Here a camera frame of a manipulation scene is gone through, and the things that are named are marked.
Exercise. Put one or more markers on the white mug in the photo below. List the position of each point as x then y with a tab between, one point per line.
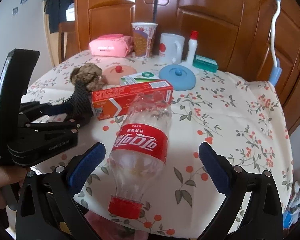
171	45

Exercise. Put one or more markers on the teal box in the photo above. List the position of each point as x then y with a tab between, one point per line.
205	63

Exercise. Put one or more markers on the wooden wardrobe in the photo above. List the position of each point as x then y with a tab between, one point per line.
210	17

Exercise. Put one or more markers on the printed paper cup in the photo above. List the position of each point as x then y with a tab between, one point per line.
143	40

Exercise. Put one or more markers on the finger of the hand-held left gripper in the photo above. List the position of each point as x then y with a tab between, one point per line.
50	140
57	110

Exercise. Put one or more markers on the black ribbed cloth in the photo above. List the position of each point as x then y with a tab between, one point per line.
82	105

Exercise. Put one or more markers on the brown knitted ball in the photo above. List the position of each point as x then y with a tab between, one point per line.
87	73

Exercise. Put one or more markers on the blue silicone lid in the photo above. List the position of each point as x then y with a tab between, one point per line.
172	80

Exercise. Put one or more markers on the wooden chair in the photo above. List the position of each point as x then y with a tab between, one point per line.
66	42

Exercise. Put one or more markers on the small green white box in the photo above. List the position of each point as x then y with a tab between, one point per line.
132	79

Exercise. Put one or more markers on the white container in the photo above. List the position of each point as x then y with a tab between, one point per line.
70	12

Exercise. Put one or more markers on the small wall socket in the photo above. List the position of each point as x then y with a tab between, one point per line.
15	10

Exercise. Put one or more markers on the white blue clothes hanger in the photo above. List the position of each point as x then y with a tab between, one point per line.
273	37

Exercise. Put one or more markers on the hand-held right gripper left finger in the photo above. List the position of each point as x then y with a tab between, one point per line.
87	166

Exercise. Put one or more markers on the red cardboard box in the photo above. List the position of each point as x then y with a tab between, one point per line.
110	97

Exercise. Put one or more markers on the white bottle red cap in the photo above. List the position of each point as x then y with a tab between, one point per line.
192	47

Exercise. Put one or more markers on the dark hanging clothes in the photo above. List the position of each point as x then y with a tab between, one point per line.
57	10

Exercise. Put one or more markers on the pink plastic bag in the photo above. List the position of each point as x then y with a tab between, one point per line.
110	226

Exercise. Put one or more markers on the pile of clutter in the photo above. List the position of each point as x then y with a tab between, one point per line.
297	205

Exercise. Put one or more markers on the pink silicone lid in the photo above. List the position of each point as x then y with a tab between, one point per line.
113	74

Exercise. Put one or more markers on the pink wet wipes pack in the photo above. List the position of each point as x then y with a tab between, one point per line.
107	46

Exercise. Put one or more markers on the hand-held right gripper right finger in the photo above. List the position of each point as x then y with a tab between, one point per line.
213	171

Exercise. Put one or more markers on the clear plastic bottle red label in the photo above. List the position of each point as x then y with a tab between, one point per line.
140	140

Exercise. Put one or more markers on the person's left hand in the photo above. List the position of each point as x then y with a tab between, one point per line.
2	177

